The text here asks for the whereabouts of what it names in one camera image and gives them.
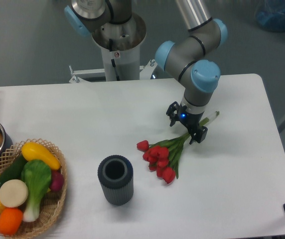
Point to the blue plastic bag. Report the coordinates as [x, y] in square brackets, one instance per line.
[270, 15]

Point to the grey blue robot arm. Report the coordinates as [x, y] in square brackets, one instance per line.
[185, 61]

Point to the green cucumber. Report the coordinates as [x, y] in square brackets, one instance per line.
[14, 170]

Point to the woven wicker basket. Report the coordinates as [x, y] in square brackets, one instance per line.
[51, 205]

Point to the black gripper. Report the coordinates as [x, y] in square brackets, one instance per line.
[179, 113]

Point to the red tulip bouquet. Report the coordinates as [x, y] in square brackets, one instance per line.
[163, 157]

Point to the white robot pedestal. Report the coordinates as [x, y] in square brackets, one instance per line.
[120, 46]

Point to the yellow squash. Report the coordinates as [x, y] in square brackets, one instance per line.
[32, 151]

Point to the green bok choy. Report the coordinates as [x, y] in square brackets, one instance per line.
[37, 176]

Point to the orange fruit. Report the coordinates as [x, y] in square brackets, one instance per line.
[10, 220]

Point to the dark grey ribbed vase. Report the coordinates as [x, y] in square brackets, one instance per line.
[116, 177]

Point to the red radish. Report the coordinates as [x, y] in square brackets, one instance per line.
[57, 181]

